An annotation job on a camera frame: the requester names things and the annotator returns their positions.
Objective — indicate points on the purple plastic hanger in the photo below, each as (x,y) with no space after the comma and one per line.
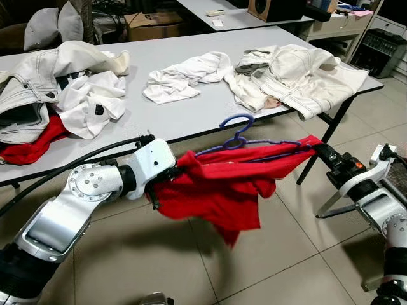
(238,116)

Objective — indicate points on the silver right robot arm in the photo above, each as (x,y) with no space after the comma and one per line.
(388,216)

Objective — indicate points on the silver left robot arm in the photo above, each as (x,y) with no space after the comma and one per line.
(57,216)

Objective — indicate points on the white table with black legs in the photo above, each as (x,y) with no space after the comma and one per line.
(191,114)

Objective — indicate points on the cream jacket with dark stitching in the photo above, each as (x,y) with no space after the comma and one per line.
(38,76)
(299,76)

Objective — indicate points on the crumpled white garment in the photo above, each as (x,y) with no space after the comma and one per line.
(184,73)

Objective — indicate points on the black audio mixer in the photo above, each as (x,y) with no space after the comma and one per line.
(378,54)

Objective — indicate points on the white shirt with black patch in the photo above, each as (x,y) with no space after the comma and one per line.
(79,101)

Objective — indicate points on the white low sideboard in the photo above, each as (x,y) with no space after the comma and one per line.
(331,32)

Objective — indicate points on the silver robot leg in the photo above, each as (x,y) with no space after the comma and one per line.
(156,300)

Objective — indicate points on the crumpled red garment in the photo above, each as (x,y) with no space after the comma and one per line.
(32,149)

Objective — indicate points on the white drawer cabinet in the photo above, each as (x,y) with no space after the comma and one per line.
(391,27)

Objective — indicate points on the pink flat item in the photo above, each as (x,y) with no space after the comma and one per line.
(360,12)

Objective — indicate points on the cardboard box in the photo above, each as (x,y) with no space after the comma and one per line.
(152,28)

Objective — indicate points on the brown wooden speaker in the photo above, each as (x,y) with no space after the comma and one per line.
(273,7)

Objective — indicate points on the long white table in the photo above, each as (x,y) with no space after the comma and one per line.
(235,20)

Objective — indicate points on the small white paper card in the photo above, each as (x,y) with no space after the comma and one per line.
(218,23)

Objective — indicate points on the white remote control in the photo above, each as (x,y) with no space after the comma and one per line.
(216,13)

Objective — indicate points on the grey pillow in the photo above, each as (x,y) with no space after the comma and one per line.
(41,28)
(71,22)

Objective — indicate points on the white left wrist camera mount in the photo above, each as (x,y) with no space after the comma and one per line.
(152,162)

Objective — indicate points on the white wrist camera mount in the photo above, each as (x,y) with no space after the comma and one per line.
(152,162)
(386,162)

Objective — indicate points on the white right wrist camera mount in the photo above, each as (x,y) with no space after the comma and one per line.
(386,162)

